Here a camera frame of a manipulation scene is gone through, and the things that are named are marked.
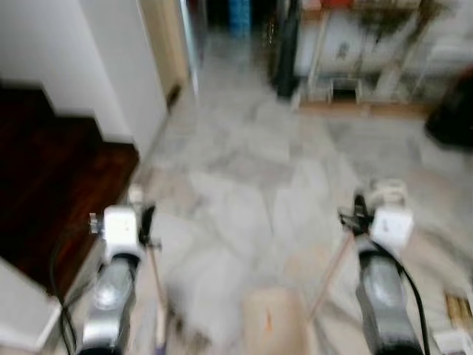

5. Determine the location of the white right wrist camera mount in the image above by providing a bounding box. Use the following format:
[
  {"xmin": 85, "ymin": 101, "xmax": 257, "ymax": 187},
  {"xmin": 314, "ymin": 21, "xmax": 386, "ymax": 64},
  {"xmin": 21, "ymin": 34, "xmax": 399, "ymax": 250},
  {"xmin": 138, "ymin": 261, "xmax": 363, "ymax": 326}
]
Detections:
[{"xmin": 370, "ymin": 207, "xmax": 415, "ymax": 251}]

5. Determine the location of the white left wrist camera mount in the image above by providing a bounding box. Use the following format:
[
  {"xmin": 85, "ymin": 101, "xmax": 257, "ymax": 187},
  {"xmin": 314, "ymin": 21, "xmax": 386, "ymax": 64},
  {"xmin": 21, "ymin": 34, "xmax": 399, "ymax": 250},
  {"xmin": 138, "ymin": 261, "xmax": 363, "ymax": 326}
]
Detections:
[{"xmin": 102, "ymin": 207, "xmax": 145, "ymax": 256}]

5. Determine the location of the yellow-brown flat cardboard box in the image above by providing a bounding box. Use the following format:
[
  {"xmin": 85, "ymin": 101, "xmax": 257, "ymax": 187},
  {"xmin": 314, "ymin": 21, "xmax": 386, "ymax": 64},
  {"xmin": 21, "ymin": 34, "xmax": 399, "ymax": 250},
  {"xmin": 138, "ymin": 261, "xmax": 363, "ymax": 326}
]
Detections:
[{"xmin": 445, "ymin": 293, "xmax": 473, "ymax": 331}]

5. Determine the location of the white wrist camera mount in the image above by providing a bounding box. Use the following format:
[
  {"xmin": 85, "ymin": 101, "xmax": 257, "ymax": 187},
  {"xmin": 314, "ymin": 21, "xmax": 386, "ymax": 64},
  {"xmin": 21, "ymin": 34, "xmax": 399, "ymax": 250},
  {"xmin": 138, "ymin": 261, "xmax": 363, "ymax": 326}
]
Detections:
[
  {"xmin": 102, "ymin": 207, "xmax": 145, "ymax": 256},
  {"xmin": 370, "ymin": 207, "xmax": 415, "ymax": 251}
]

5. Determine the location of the beige long-handled dustpan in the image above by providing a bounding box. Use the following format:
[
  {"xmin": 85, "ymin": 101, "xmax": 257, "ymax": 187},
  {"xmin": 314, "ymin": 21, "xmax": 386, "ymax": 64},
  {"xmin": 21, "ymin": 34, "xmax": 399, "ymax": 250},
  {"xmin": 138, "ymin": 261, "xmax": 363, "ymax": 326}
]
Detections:
[{"xmin": 242, "ymin": 180, "xmax": 409, "ymax": 355}]

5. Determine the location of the beige broom with purple bristles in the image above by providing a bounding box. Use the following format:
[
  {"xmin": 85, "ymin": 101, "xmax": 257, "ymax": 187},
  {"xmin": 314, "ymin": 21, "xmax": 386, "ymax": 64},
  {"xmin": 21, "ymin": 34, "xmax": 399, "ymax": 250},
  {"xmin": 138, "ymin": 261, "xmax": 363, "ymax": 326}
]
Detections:
[{"xmin": 127, "ymin": 185, "xmax": 169, "ymax": 352}]

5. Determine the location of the tall black upright object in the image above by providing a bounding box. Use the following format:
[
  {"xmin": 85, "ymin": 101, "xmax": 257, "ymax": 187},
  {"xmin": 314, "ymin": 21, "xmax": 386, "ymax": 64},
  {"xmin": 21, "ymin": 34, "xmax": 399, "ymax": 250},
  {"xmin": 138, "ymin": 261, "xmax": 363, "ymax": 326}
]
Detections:
[{"xmin": 270, "ymin": 0, "xmax": 302, "ymax": 101}]

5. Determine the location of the dark wooden staircase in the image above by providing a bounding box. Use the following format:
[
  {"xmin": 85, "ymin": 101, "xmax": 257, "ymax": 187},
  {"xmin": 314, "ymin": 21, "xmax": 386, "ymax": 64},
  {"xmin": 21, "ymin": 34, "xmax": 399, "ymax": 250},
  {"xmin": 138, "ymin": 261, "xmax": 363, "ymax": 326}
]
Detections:
[{"xmin": 0, "ymin": 80, "xmax": 141, "ymax": 300}]

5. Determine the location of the light wooden door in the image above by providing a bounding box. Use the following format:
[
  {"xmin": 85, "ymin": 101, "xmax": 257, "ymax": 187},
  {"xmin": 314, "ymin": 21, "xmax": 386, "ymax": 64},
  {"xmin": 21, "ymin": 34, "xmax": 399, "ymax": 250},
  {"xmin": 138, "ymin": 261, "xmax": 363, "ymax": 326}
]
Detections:
[{"xmin": 139, "ymin": 0, "xmax": 191, "ymax": 108}]

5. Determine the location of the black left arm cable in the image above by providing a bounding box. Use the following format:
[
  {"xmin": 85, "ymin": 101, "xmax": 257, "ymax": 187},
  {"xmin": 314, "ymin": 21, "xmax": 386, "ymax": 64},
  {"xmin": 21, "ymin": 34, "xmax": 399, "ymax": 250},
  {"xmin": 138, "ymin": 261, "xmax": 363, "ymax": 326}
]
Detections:
[{"xmin": 49, "ymin": 222, "xmax": 104, "ymax": 354}]

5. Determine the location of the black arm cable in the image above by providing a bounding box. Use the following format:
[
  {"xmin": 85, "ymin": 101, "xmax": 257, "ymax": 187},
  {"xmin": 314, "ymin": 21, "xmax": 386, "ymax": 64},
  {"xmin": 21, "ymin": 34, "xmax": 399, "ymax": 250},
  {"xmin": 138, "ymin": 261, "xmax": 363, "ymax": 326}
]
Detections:
[
  {"xmin": 49, "ymin": 222, "xmax": 104, "ymax": 354},
  {"xmin": 338, "ymin": 213, "xmax": 431, "ymax": 350}
]

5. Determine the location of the black bulky bag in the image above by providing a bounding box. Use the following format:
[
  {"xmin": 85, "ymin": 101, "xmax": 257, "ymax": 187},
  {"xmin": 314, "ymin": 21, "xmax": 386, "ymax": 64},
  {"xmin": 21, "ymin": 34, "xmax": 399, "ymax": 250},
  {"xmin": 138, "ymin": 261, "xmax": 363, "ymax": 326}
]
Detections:
[{"xmin": 424, "ymin": 67, "xmax": 473, "ymax": 149}]

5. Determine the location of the white paper scrap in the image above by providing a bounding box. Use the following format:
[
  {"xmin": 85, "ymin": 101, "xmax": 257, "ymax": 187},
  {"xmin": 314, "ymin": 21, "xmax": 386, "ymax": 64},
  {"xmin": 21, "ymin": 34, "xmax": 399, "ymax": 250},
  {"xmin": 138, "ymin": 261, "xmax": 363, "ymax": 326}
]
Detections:
[{"xmin": 432, "ymin": 331, "xmax": 473, "ymax": 355}]

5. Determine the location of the blue container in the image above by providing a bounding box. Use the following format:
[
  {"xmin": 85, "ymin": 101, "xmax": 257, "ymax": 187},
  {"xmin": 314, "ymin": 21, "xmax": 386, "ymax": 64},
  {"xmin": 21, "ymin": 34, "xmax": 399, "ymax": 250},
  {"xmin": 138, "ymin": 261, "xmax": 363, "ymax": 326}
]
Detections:
[{"xmin": 228, "ymin": 0, "xmax": 253, "ymax": 36}]

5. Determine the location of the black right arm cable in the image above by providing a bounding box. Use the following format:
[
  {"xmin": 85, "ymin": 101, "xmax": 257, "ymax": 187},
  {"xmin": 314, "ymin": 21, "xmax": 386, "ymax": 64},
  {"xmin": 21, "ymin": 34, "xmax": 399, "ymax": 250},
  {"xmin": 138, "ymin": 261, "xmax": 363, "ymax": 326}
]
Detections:
[{"xmin": 338, "ymin": 213, "xmax": 431, "ymax": 350}]

